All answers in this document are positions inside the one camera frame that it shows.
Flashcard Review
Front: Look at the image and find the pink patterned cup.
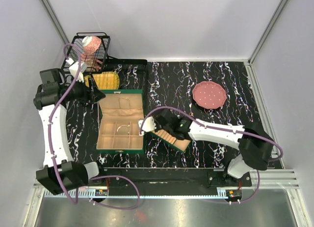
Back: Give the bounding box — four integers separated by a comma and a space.
80, 53, 102, 72

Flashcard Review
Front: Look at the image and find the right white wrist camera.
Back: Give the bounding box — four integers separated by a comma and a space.
138, 116, 157, 136

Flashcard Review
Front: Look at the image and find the purple cable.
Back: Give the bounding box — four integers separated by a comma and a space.
138, 107, 285, 204
48, 43, 141, 210

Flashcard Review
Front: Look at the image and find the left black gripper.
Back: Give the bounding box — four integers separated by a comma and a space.
60, 74, 105, 104

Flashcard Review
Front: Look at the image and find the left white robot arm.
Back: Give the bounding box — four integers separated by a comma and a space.
33, 68, 106, 195

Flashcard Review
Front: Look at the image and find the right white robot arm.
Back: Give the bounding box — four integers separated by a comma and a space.
153, 109, 273, 186

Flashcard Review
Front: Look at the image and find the small green jewelry tray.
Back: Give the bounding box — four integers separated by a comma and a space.
151, 130, 191, 153

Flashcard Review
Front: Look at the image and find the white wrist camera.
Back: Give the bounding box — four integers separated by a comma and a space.
138, 116, 157, 136
66, 58, 88, 83

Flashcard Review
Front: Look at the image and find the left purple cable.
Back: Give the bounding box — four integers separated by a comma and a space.
48, 43, 141, 210

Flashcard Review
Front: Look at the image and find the large green jewelry box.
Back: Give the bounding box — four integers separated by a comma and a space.
96, 89, 144, 154

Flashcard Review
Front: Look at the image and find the yellow woven tray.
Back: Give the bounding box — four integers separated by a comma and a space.
84, 72, 120, 90

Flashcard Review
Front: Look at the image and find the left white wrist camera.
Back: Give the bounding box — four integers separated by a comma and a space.
66, 58, 88, 83

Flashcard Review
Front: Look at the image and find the black wire dish rack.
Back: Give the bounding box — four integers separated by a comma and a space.
60, 32, 148, 95

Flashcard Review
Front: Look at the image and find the pink polka dot plate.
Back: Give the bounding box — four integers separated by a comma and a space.
192, 81, 227, 110

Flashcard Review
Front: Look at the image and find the pink patterned ceramic bowl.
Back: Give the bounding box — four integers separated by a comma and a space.
82, 36, 101, 55

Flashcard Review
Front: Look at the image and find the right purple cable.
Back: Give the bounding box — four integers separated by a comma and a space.
138, 107, 285, 204

